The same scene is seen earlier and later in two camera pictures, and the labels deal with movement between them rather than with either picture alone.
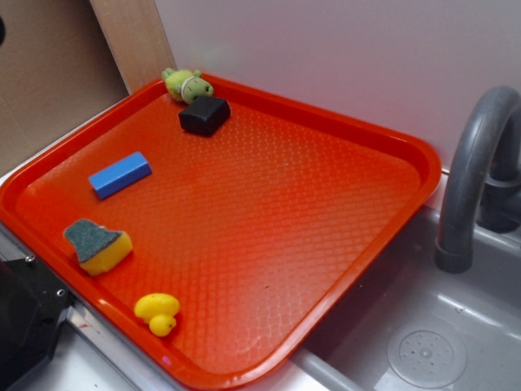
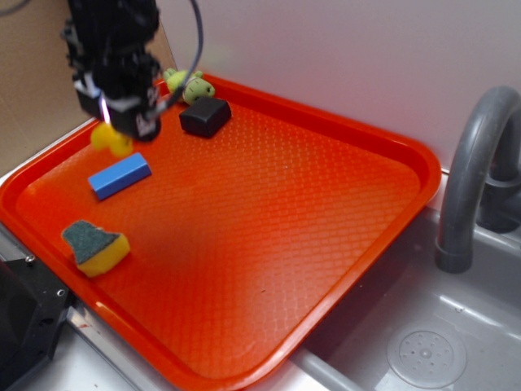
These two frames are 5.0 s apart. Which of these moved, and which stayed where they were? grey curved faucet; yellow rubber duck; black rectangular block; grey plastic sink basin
Moved: yellow rubber duck
Stayed: grey curved faucet; grey plastic sink basin; black rectangular block
